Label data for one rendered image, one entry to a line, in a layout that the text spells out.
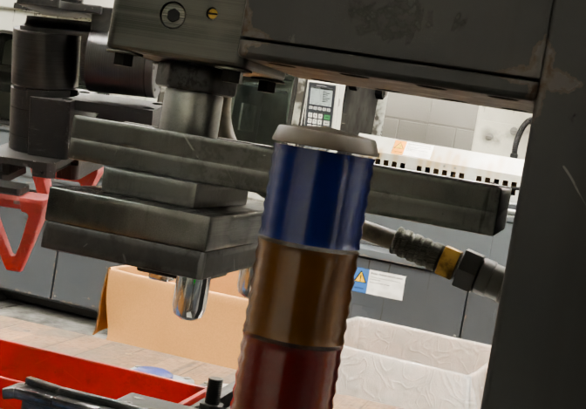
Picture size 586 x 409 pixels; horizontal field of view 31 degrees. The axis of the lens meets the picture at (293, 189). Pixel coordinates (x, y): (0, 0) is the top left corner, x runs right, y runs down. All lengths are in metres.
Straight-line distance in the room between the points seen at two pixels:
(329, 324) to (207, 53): 0.28
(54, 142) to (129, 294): 2.19
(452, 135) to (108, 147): 6.49
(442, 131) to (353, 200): 6.74
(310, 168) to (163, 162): 0.27
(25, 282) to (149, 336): 3.01
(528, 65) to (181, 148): 0.21
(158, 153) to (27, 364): 0.43
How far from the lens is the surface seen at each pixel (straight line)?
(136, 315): 3.09
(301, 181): 0.37
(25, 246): 0.93
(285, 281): 0.38
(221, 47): 0.62
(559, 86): 0.57
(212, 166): 0.63
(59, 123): 0.92
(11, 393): 0.79
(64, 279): 5.92
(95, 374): 1.00
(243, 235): 0.65
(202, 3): 0.63
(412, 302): 5.21
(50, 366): 1.02
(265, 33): 0.60
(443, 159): 5.45
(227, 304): 2.97
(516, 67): 0.57
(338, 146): 0.37
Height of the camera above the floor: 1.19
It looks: 3 degrees down
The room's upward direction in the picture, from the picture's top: 9 degrees clockwise
